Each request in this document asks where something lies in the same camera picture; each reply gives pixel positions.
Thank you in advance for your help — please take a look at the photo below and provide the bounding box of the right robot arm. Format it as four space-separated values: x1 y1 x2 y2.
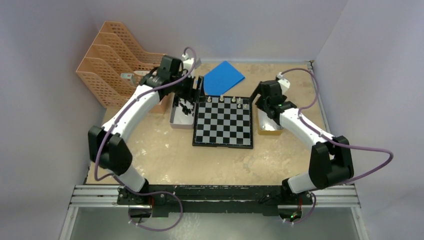
249 78 354 204

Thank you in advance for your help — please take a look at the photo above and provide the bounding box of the black mounting rail base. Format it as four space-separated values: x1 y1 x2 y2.
117 184 313 218

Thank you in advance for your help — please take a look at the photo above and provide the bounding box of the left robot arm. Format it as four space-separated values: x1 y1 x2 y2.
88 53 200 205

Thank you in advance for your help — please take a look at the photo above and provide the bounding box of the silver tin with black pieces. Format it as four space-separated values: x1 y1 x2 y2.
169 95 196 130

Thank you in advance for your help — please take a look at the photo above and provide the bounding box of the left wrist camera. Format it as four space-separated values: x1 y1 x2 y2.
182 54 202 72

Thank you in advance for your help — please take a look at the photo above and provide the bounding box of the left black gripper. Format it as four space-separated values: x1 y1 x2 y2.
170 71 206 103

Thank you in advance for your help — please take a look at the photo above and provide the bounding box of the orange mesh file organizer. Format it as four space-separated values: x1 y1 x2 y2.
76 21 163 109

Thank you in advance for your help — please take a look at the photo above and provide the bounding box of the black and white chessboard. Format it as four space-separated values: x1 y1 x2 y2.
192 95 254 150

